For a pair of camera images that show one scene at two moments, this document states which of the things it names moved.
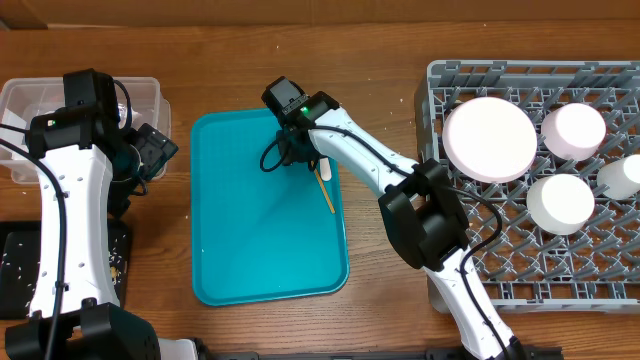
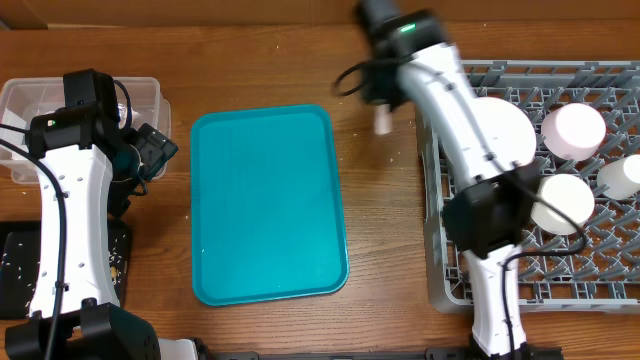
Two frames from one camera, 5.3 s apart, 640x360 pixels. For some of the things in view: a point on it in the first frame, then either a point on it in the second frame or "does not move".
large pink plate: [488, 139] does not move
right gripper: [296, 153] -> [383, 93]
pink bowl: [574, 131] does not move
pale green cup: [622, 176] does not move
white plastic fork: [325, 169] -> [383, 119]
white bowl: [560, 204] does not move
